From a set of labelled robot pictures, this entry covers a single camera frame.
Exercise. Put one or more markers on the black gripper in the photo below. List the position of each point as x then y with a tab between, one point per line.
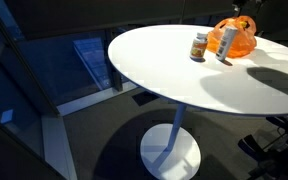
240	2

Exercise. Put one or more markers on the dark bottle with yellow cap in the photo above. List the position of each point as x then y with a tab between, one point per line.
243	24

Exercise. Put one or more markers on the orange plastic bag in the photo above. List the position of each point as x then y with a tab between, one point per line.
240	41

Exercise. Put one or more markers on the tall white cylindrical bottle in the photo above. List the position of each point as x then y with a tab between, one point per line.
226	43

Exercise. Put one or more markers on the small white-capped supplement bottle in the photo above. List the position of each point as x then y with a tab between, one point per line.
198	46

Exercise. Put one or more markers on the white table pedestal base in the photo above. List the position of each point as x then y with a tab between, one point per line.
170	150

